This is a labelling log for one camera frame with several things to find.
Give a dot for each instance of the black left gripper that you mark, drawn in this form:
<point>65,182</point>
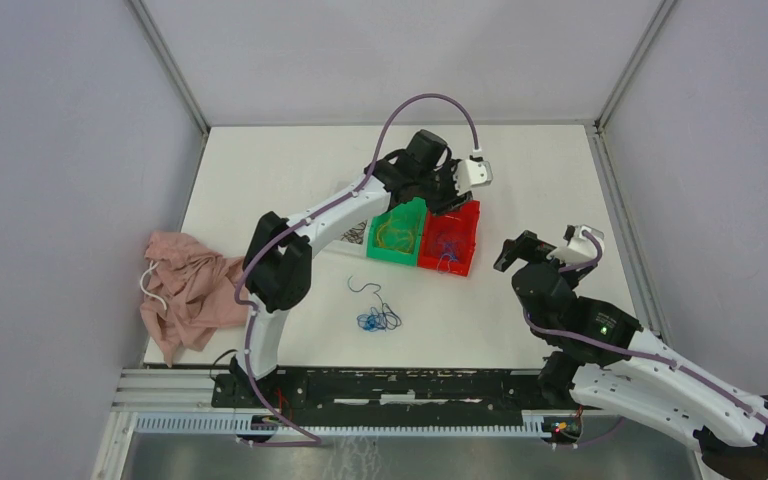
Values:
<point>453,198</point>

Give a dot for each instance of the red plastic bin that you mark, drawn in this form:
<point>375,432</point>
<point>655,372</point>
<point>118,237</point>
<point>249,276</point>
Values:
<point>449,241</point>

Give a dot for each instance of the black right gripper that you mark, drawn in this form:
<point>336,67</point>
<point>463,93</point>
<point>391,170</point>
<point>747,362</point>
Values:
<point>526,246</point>

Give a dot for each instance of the green plastic bin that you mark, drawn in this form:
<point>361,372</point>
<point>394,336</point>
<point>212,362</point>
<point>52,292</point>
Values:
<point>396,236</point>

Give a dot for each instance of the pink cloth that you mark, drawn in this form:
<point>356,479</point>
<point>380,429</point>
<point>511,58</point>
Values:
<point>188,293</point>

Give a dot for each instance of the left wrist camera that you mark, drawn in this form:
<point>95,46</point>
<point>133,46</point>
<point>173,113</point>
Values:
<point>472,173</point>

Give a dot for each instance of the clear plastic bin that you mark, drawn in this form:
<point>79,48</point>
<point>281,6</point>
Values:
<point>353,242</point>

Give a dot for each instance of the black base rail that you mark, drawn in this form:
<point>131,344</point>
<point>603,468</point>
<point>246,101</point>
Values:
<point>348,397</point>

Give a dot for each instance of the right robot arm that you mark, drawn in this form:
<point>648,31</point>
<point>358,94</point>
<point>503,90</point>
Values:
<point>607,359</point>

